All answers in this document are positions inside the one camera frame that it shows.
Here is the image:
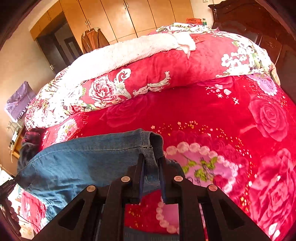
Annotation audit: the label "red rose bed blanket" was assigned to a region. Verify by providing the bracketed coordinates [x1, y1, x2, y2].
[21, 74, 296, 241]

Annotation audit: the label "blue denim jeans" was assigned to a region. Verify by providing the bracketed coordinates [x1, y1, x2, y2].
[14, 128, 186, 222]

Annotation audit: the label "dark wooden headboard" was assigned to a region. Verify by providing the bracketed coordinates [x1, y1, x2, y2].
[208, 1, 295, 101]

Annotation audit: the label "brown hanging jacket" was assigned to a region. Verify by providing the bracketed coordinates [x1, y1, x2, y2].
[81, 28, 110, 54]

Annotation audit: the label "purple cloth cover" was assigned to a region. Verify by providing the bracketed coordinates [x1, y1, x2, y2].
[4, 81, 36, 123]

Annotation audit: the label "wooden wardrobe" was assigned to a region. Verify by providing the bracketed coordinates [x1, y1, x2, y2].
[30, 0, 194, 46]

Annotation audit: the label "floral folded quilt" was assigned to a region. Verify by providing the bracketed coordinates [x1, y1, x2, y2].
[25, 23, 280, 130]

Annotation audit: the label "dark garment on bed edge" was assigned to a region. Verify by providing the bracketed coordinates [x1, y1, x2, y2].
[17, 129, 44, 173]

